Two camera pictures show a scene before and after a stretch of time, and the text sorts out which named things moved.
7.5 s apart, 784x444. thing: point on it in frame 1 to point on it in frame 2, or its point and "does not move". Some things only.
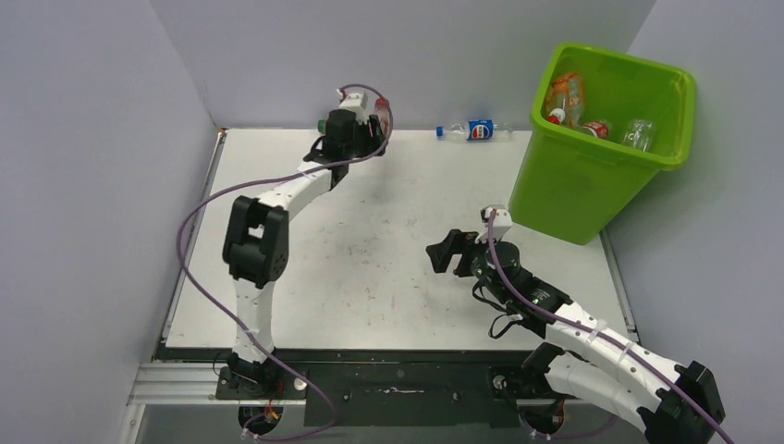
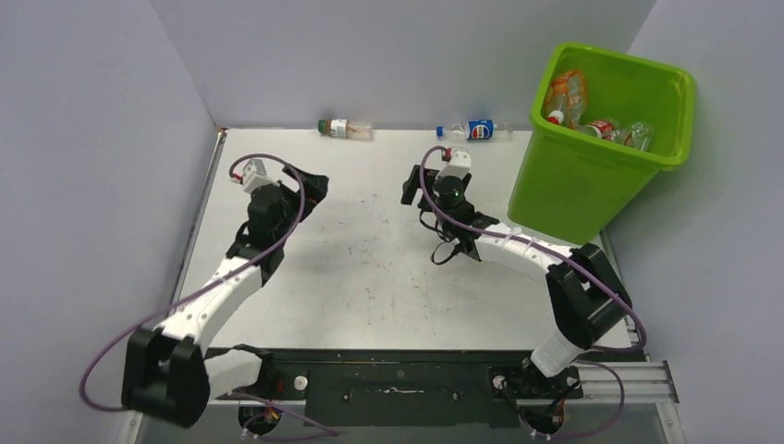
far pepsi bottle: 475,129 does not move
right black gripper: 457,242 to 411,186
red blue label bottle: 556,116 does not move
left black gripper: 374,141 to 314,187
